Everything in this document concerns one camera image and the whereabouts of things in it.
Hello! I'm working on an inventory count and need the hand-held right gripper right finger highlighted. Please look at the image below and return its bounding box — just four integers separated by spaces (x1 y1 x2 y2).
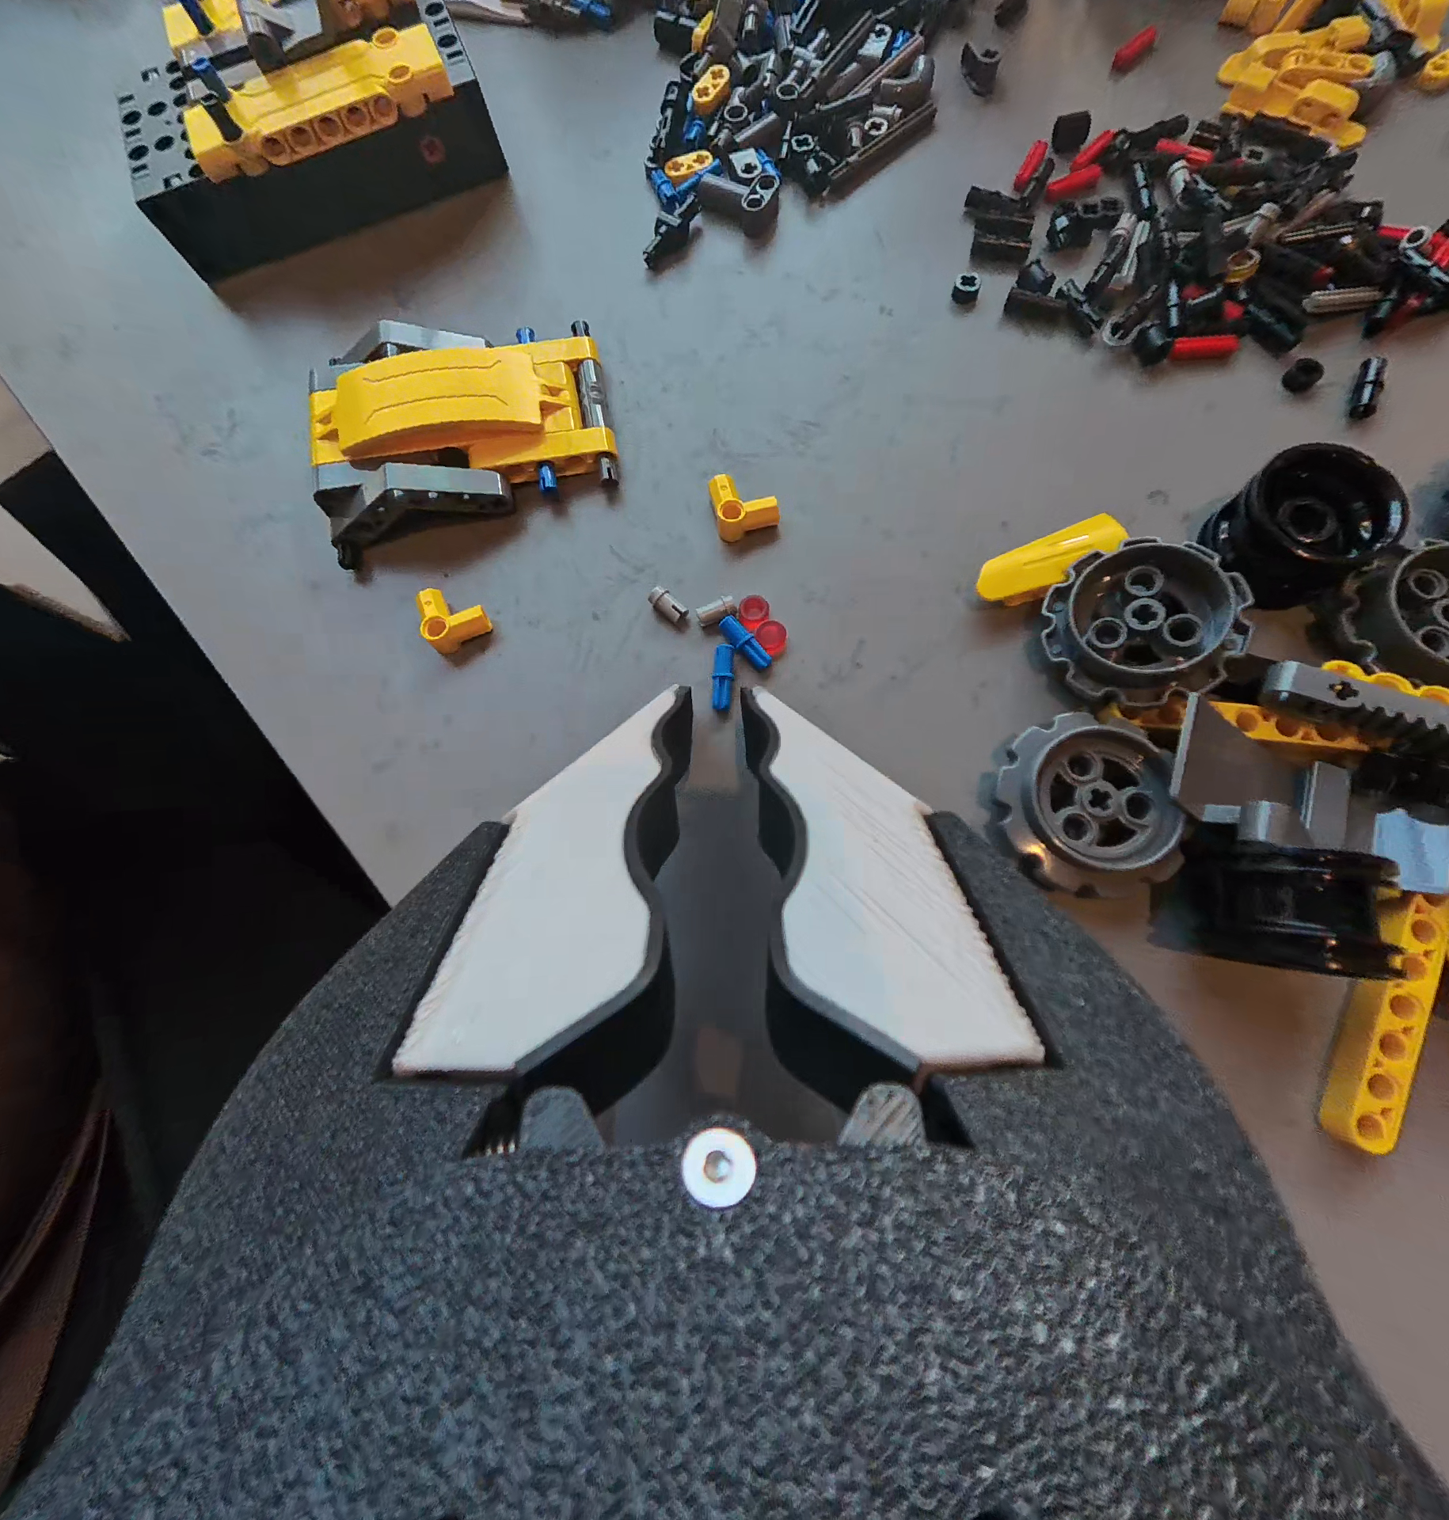
738 685 1049 1123

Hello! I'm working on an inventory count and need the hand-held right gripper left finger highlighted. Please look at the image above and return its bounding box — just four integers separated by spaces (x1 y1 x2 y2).
390 683 694 1118

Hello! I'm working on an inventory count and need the yellow angle connector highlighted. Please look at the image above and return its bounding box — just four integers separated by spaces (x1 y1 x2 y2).
708 473 784 546
416 587 496 656

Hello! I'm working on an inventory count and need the grey desk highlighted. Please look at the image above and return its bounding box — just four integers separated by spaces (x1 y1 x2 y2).
0 0 1449 1426

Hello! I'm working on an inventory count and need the black wheel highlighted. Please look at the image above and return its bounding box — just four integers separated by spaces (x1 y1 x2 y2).
1193 442 1413 612
1152 831 1408 980

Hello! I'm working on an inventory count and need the yellow curved panel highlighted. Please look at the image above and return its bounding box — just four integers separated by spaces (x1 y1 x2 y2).
976 512 1130 607

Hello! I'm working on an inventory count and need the yellow beam chassis assembly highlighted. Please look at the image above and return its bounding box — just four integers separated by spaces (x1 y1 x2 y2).
1093 658 1449 1155

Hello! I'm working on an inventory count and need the person's brown sweater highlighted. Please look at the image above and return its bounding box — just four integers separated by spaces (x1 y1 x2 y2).
0 760 121 1509

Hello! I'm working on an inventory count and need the yellow and grey brick assembly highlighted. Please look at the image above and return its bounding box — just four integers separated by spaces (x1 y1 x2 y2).
307 319 621 573

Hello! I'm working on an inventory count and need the black and yellow brick assembly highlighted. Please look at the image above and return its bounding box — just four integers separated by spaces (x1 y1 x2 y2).
117 0 511 286

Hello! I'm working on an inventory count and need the pile of black red pieces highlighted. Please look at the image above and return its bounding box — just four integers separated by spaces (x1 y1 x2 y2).
962 107 1449 363

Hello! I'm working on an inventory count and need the pile of blue grey pieces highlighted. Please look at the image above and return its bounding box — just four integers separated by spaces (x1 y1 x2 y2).
445 0 942 273

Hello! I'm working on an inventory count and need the pile of yellow pieces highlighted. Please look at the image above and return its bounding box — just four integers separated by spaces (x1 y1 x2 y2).
1217 0 1449 149

